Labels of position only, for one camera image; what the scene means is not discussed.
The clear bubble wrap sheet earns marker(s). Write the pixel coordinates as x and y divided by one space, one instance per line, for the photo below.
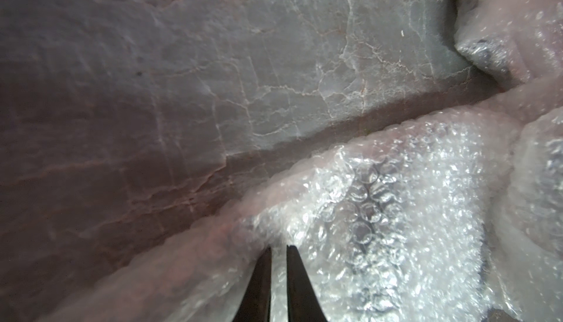
444 218

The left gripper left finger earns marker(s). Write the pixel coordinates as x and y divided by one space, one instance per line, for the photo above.
255 305

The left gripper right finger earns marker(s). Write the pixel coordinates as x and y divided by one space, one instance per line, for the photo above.
302 303

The bubble wrapped pink plate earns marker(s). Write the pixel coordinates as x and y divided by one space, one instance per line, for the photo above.
514 41

